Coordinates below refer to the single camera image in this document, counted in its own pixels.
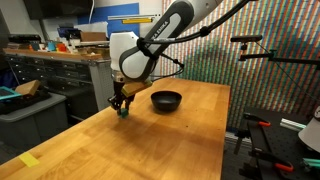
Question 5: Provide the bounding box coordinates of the grey storage bin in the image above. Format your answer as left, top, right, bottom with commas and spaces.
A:
0, 93, 68, 150

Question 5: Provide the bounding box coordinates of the grey drawer cabinet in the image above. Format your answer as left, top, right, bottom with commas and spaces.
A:
5, 54, 113, 120

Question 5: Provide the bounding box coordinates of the green block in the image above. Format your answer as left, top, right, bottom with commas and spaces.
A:
120, 108, 129, 118

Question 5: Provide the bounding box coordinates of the yellow level tool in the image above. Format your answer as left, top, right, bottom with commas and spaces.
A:
122, 18, 153, 24

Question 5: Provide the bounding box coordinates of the black clamp orange handle lower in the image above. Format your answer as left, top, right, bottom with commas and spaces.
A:
249, 148, 294, 172

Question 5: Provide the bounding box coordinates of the black clamp orange handle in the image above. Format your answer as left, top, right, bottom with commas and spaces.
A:
243, 113, 271, 127
249, 148, 294, 172

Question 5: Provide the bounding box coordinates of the teal tray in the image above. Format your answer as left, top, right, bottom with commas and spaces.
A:
0, 86, 21, 100

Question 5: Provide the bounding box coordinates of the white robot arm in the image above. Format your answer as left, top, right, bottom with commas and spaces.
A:
108, 0, 223, 115

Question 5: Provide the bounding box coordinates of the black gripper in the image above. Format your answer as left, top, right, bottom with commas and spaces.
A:
108, 81, 134, 115

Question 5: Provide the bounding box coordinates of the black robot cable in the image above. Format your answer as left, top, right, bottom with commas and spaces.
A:
136, 0, 259, 81

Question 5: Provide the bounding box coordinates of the black monitor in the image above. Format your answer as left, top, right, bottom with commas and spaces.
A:
23, 0, 93, 20

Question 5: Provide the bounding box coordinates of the yellow wrist camera box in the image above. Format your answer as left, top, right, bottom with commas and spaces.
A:
121, 80, 152, 97

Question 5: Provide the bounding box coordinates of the cardboard box on shelf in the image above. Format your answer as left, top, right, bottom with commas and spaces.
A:
80, 32, 106, 42

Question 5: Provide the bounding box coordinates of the black bowl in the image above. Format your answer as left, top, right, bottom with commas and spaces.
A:
151, 91, 182, 112

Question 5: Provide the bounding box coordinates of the white lamp shade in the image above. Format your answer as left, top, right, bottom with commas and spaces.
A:
298, 118, 320, 153

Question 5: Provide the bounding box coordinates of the yellow tape piece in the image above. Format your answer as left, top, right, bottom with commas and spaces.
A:
18, 152, 39, 167

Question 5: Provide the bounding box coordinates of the black clamp orange handle upper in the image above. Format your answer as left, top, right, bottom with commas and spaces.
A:
243, 113, 271, 127

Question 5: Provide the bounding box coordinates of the wooden block on bin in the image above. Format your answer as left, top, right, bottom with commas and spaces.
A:
15, 80, 40, 96

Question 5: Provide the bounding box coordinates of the black camera on stand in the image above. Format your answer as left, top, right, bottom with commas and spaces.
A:
230, 35, 263, 43

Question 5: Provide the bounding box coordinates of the blue board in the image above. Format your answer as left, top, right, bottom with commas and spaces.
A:
77, 2, 141, 38

